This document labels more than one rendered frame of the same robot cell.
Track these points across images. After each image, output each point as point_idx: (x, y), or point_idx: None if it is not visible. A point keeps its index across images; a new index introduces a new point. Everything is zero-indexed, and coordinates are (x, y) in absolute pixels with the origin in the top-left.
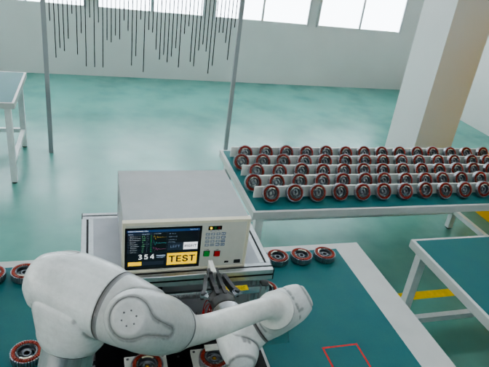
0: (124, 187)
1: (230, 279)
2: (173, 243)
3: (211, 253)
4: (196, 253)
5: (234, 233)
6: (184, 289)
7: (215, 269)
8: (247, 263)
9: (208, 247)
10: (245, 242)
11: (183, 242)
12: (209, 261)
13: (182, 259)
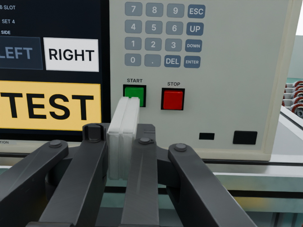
0: None
1: (222, 184)
2: (6, 40)
3: (152, 96)
4: (96, 90)
5: (240, 14)
6: (112, 219)
7: (130, 124)
8: (277, 153)
9: (140, 70)
10: (281, 62)
11: (41, 37)
12: (124, 100)
13: (50, 112)
